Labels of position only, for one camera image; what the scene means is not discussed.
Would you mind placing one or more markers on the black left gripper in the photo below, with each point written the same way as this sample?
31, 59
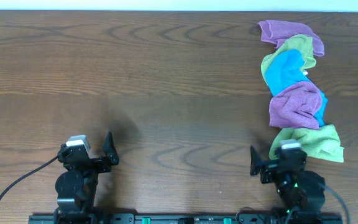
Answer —
97, 163

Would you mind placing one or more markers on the purple cloth near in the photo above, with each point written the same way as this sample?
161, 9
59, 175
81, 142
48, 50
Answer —
296, 106

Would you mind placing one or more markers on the green cloth in pile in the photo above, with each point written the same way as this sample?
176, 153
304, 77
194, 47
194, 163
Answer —
300, 42

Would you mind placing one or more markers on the blue microfiber cloth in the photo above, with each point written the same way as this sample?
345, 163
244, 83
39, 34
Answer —
285, 71

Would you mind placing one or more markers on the purple cloth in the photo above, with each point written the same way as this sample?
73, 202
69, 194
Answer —
277, 32
296, 106

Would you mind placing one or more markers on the purple cloth far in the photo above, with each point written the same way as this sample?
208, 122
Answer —
277, 32

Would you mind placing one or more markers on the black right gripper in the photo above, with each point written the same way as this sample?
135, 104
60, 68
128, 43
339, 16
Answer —
269, 168

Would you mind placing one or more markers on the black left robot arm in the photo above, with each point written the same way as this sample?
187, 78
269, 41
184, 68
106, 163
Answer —
76, 188

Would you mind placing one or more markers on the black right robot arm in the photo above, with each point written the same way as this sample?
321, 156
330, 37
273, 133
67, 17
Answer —
301, 191

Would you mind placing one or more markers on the light green microfiber cloth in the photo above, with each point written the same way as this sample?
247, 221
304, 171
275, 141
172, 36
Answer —
323, 143

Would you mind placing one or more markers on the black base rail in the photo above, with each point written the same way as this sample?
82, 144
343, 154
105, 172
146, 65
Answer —
127, 218

